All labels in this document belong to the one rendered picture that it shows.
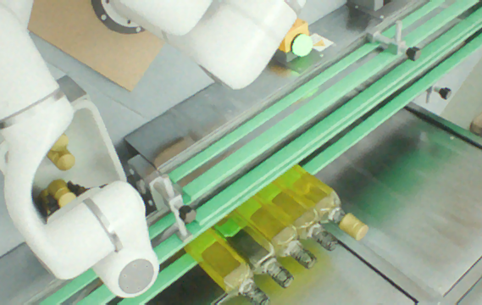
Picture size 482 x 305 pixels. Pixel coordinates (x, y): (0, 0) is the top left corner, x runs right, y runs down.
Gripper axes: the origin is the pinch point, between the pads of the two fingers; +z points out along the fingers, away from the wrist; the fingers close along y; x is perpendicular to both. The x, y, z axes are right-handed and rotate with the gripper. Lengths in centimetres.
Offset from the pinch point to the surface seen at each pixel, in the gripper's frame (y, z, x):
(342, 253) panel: 39, -18, -38
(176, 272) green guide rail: 9.0, -5.6, -23.8
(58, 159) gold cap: 2.7, 1.4, 6.2
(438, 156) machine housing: 79, -12, -42
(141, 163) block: 14.5, 0.6, -3.0
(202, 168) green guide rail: 22.6, -6.0, -7.3
